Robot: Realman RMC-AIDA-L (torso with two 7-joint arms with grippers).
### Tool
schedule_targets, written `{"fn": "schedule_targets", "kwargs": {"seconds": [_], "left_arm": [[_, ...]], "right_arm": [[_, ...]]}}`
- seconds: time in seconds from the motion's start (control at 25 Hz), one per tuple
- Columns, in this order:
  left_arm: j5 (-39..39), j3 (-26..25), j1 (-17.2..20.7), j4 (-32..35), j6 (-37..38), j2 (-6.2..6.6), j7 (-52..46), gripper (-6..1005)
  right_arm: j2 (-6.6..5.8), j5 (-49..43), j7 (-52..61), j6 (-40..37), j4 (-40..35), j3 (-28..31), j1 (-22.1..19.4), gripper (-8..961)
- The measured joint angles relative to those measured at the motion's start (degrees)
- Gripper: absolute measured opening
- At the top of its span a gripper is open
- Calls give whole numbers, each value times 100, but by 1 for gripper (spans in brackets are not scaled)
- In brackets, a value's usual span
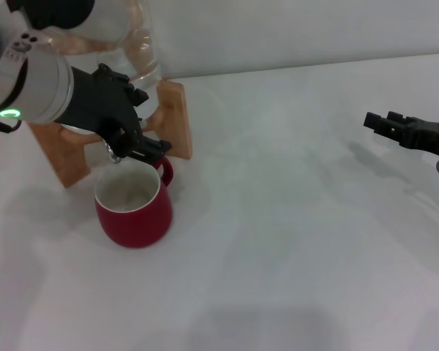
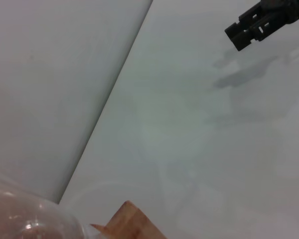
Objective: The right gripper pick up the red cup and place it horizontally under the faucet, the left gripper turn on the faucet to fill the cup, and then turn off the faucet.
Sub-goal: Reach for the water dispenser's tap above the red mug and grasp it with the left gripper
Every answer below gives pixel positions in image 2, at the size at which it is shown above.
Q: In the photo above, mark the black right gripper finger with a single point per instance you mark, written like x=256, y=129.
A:
x=253, y=13
x=241, y=37

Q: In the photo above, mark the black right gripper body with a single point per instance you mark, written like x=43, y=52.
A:
x=286, y=10

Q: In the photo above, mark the wooden dispenser stand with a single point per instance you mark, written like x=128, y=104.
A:
x=132, y=224

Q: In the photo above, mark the clear glass water dispenser jar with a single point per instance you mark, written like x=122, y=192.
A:
x=27, y=219

